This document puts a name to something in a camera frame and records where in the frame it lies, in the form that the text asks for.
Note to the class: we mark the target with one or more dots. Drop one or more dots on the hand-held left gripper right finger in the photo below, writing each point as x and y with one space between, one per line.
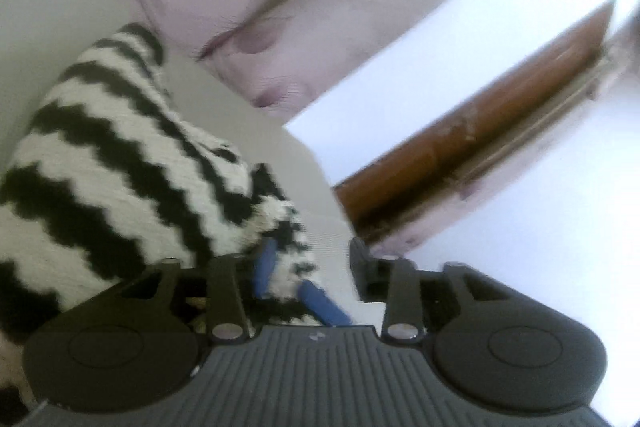
400 297

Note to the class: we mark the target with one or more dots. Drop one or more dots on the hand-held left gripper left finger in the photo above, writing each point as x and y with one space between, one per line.
266 264

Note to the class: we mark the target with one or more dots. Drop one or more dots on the black white striped knitted scarf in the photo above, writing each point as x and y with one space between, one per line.
115 167

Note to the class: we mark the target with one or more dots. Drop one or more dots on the brown wooden board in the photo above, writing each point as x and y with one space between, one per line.
480 127

